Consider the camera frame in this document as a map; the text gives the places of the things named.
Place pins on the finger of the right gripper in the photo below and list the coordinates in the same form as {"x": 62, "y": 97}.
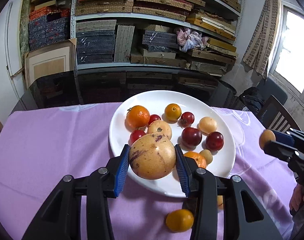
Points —
{"x": 280, "y": 150}
{"x": 283, "y": 138}

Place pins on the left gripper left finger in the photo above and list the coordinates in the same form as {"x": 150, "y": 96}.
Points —
{"x": 59, "y": 217}

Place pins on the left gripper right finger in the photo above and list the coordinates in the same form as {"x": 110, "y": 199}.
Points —
{"x": 244, "y": 215}

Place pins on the small tan round fruit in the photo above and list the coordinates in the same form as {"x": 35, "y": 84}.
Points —
{"x": 207, "y": 155}

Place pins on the orange-yellow tomato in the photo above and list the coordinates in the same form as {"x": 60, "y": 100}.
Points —
{"x": 180, "y": 220}

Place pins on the large tan round fruit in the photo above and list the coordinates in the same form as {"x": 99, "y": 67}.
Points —
{"x": 152, "y": 156}

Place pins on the small pale yellow fruit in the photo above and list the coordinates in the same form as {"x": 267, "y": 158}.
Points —
{"x": 266, "y": 136}

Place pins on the yellow striped pepino melon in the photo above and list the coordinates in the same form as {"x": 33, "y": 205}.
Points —
{"x": 220, "y": 202}

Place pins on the person's right hand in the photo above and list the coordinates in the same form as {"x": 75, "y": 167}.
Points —
{"x": 297, "y": 197}

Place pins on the dark wooden chair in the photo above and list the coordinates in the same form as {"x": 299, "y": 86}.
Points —
{"x": 273, "y": 115}

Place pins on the dark red plum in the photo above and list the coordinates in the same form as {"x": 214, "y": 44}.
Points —
{"x": 214, "y": 141}

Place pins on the small peach fruit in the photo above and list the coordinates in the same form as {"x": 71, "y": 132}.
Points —
{"x": 207, "y": 125}

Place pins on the small orange tangerine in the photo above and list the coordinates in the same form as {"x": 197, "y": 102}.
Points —
{"x": 199, "y": 159}

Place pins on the white oval plate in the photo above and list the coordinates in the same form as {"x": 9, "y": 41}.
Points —
{"x": 155, "y": 102}

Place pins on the purple tablecloth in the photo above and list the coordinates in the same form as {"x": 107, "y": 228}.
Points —
{"x": 37, "y": 148}

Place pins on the red plum on plate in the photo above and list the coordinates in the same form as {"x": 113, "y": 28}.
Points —
{"x": 191, "y": 137}

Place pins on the patterned curtain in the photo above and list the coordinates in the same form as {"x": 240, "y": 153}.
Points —
{"x": 260, "y": 46}

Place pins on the yellow tomato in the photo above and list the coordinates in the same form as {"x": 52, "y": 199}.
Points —
{"x": 173, "y": 112}

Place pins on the pale striped pepino on plate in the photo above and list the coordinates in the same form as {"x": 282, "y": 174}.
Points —
{"x": 160, "y": 127}

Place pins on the red cherry tomato on plate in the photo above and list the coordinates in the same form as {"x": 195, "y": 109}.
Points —
{"x": 153, "y": 118}

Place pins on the large orange tangerine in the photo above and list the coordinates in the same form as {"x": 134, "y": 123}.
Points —
{"x": 137, "y": 117}

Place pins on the pink plastic bag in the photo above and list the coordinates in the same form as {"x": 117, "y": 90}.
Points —
{"x": 188, "y": 39}

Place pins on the metal storage shelf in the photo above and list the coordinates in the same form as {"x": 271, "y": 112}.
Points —
{"x": 137, "y": 17}

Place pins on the window frame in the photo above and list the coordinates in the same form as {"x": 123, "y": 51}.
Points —
{"x": 288, "y": 61}

